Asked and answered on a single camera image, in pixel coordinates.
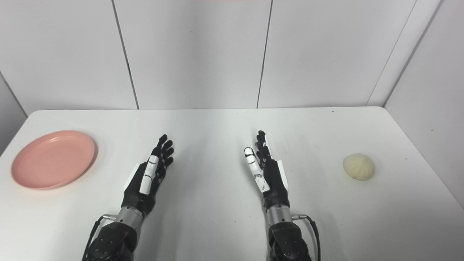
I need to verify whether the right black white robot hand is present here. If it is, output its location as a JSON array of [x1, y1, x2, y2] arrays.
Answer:
[[244, 130, 291, 211]]

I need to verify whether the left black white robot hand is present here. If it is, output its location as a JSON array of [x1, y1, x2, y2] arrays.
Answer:
[[121, 134, 175, 217]]

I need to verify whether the white steamed bun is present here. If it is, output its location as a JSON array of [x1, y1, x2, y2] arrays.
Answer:
[[343, 153, 376, 181]]

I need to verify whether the pink round plate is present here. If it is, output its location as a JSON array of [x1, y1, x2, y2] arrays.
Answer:
[[11, 130, 96, 191]]

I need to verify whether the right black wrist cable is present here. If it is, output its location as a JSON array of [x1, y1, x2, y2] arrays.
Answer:
[[292, 214, 322, 261]]

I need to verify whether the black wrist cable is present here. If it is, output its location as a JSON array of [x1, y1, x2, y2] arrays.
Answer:
[[82, 214, 117, 261], [292, 214, 322, 261]]

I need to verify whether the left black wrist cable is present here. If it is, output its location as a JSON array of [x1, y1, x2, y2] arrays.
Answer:
[[82, 214, 117, 261]]

